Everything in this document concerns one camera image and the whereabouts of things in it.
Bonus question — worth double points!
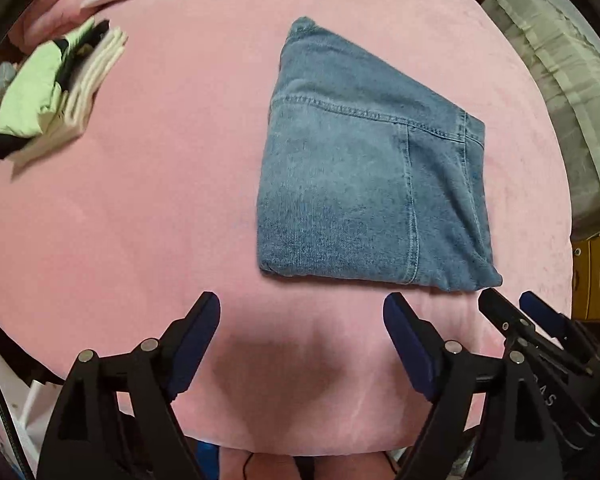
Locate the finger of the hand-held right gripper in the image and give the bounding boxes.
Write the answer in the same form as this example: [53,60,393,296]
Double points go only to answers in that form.
[519,291,600,363]
[478,288,593,377]

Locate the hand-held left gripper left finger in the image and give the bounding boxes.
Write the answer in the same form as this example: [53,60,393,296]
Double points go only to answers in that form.
[36,291,222,480]

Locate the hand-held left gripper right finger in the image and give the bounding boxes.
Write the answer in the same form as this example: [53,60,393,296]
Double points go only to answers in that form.
[383,291,566,480]

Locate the blue denim jacket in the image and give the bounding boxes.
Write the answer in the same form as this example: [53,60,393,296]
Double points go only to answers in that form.
[256,16,504,292]

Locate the stack of folded clothes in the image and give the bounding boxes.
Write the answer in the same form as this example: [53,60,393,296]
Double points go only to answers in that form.
[0,19,111,161]

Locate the pink bed blanket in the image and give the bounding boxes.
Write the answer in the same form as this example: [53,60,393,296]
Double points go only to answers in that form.
[0,0,576,461]

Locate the white furniture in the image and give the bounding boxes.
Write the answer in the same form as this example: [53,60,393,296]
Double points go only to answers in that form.
[0,332,66,466]

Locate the grey white curtain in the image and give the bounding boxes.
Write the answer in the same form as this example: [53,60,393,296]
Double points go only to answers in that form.
[480,0,600,236]

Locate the cream folded garment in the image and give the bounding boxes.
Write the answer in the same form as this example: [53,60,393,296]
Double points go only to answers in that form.
[10,27,129,166]

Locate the light green folded garment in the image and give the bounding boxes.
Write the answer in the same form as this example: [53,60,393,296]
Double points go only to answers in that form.
[0,30,88,137]

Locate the pink pillow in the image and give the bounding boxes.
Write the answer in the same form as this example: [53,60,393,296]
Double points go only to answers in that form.
[7,0,101,48]

